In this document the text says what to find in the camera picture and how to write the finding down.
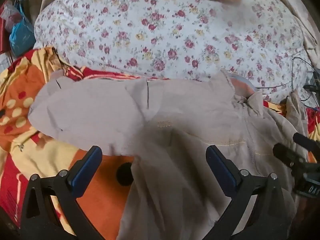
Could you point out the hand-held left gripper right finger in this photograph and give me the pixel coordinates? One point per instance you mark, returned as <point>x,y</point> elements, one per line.
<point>221,170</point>

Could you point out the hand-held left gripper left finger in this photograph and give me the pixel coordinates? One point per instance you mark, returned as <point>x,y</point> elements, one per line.
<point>85,170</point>

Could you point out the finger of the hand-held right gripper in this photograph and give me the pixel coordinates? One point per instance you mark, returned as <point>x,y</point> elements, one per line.
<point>307,143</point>
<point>287,155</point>

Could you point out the beige zip jacket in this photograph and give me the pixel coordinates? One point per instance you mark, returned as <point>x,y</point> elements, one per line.
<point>190,115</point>

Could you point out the black tripod stand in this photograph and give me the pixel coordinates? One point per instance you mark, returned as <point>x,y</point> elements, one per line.
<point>313,86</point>

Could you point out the orange red patterned blanket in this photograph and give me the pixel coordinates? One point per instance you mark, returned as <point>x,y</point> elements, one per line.
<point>22,100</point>

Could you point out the beige waffle cloth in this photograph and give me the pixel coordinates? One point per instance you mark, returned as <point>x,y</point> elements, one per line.
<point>297,7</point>

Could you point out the blue plastic bag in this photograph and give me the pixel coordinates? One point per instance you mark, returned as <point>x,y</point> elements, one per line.
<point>22,35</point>

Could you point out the floral print quilt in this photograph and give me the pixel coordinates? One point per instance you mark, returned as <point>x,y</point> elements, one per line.
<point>160,30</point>

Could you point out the clear plastic bag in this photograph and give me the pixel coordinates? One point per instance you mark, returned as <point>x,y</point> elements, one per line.
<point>10,12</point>

